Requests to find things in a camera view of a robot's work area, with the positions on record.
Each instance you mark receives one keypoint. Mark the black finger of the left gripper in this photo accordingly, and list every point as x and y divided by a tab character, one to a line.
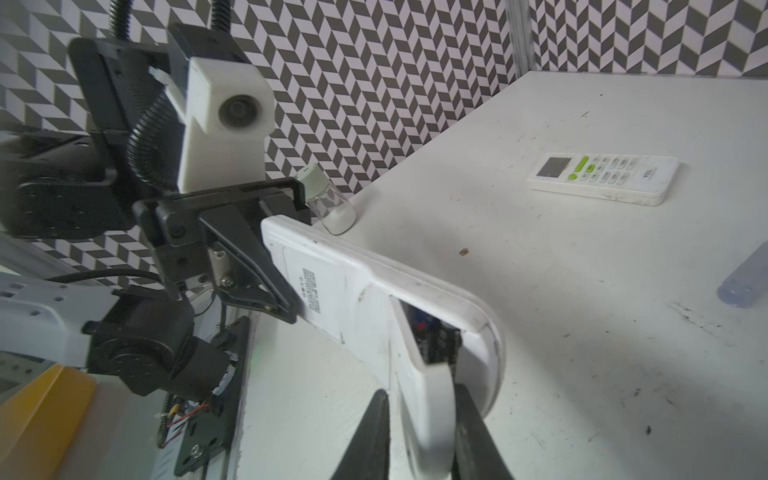
250	280

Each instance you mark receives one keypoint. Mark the yellow bin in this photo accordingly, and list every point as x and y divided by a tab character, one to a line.
39	423

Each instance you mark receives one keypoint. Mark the clear-handled screwdriver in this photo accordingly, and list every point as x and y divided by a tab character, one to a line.
748	282

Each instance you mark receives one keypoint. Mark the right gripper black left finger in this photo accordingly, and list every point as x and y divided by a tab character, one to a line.
368	454

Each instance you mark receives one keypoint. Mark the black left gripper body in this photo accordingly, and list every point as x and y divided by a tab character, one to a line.
174	231

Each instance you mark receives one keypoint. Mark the white remote with green buttons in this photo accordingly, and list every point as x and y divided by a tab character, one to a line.
626	178

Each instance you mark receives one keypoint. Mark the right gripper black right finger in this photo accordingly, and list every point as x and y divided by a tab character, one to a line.
476	455

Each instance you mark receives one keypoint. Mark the white battery cover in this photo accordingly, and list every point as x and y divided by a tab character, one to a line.
426	402

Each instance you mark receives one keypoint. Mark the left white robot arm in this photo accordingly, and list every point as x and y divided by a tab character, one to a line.
175	149

